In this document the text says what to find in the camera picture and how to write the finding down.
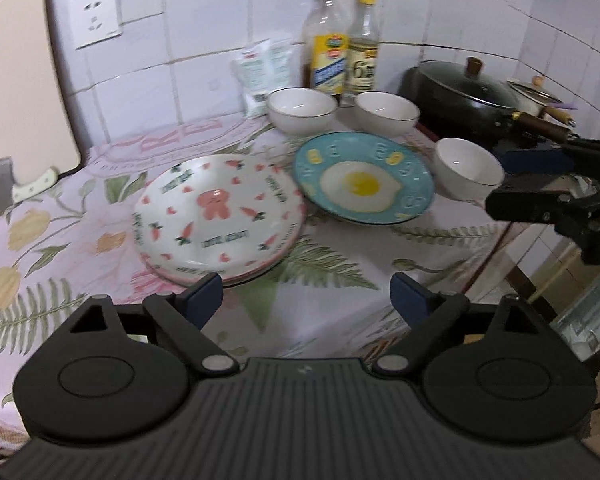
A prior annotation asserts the white wall socket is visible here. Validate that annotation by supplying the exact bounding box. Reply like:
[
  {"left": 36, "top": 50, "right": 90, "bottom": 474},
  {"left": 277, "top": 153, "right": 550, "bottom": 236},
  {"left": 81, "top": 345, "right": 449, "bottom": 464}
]
[{"left": 67, "top": 0, "right": 124, "bottom": 51}]

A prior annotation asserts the small pot lid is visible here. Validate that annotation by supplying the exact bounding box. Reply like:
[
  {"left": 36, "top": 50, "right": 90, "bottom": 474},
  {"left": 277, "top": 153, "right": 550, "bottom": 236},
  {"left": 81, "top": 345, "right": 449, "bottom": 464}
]
[{"left": 506, "top": 75, "right": 561, "bottom": 102}]

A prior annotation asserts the white ribbed bowl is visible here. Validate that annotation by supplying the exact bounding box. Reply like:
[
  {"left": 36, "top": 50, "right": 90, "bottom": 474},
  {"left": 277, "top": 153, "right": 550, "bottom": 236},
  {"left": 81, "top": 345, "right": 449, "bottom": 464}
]
[
  {"left": 267, "top": 87, "right": 339, "bottom": 136},
  {"left": 433, "top": 137, "right": 505, "bottom": 202},
  {"left": 354, "top": 91, "right": 420, "bottom": 136}
]

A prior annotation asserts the glass wok lid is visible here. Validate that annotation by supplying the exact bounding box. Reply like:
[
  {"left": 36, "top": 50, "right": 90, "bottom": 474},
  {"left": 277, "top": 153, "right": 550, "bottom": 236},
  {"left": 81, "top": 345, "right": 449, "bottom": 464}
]
[{"left": 405, "top": 56, "right": 520, "bottom": 111}]

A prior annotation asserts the black wok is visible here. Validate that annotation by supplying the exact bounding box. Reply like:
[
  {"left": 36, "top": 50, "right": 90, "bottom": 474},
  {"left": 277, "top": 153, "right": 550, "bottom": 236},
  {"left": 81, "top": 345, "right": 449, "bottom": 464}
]
[{"left": 397, "top": 60, "right": 582, "bottom": 147}]

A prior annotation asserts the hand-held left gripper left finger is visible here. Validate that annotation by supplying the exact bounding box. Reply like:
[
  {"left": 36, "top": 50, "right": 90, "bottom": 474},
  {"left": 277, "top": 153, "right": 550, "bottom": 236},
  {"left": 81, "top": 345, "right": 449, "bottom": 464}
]
[{"left": 69, "top": 272, "right": 237, "bottom": 377}]

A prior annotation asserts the clear yellow capped vinegar bottle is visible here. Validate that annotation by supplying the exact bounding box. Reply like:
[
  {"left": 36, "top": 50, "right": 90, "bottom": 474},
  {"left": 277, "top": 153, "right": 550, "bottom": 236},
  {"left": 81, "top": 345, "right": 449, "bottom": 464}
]
[{"left": 345, "top": 0, "right": 381, "bottom": 99}]

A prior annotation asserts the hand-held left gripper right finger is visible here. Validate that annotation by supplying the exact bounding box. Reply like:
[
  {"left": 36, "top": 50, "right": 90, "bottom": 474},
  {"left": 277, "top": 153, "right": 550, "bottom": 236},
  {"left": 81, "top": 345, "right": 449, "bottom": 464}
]
[{"left": 372, "top": 271, "right": 536, "bottom": 376}]

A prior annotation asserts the white seasoning packet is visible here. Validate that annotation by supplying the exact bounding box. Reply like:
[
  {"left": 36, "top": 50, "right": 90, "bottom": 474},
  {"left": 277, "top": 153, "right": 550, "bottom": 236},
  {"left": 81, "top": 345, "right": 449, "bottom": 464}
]
[{"left": 231, "top": 37, "right": 301, "bottom": 120}]

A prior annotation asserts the white cutting board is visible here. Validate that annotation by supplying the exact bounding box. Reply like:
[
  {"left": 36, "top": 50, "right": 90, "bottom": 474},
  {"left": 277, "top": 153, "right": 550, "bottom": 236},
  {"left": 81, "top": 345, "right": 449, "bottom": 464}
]
[{"left": 0, "top": 0, "right": 84, "bottom": 182}]

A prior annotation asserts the oil bottle with yellow label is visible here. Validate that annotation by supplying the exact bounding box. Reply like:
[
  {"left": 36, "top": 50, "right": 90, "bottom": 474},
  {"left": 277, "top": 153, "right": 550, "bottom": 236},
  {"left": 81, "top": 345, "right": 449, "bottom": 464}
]
[{"left": 302, "top": 0, "right": 350, "bottom": 97}]

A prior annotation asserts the cleaver with white handle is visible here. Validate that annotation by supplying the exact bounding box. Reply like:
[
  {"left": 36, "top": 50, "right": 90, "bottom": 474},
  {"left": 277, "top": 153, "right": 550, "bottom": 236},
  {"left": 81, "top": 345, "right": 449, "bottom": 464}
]
[{"left": 0, "top": 157, "right": 60, "bottom": 216}]

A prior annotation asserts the teal fried egg plate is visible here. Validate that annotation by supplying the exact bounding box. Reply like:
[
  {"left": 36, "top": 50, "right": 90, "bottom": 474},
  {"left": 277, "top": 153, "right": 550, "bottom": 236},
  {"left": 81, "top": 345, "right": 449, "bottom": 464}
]
[{"left": 293, "top": 131, "right": 436, "bottom": 226}]

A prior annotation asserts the small white pot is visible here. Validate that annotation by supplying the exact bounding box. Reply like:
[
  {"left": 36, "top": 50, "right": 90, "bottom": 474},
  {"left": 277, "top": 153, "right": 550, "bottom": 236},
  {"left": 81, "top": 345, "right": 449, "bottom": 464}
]
[{"left": 507, "top": 85, "right": 579, "bottom": 128}]

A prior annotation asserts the pink rimmed plate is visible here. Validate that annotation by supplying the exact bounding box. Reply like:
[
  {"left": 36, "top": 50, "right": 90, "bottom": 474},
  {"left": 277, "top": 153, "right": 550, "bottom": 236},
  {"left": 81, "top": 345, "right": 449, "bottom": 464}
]
[{"left": 147, "top": 220, "right": 306, "bottom": 288}]

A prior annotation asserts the white carrot print plate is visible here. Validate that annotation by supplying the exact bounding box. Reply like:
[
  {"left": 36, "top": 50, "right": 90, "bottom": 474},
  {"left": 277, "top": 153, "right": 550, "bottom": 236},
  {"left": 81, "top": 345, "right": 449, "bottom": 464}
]
[{"left": 132, "top": 155, "right": 307, "bottom": 283}]

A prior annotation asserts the clear plastic container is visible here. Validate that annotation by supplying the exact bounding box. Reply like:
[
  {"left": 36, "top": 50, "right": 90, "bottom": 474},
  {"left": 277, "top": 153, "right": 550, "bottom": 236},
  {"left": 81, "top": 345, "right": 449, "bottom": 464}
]
[{"left": 549, "top": 264, "right": 600, "bottom": 362}]

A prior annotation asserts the black stove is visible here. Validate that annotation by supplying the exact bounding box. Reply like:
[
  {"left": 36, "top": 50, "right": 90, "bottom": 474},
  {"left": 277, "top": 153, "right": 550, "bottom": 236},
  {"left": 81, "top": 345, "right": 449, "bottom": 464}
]
[{"left": 414, "top": 110, "right": 581, "bottom": 161}]

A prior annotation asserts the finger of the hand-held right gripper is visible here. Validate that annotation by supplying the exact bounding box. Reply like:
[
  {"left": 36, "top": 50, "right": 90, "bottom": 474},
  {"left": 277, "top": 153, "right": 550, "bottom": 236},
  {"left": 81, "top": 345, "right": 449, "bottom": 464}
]
[
  {"left": 504, "top": 139, "right": 600, "bottom": 176},
  {"left": 485, "top": 175, "right": 600, "bottom": 266}
]

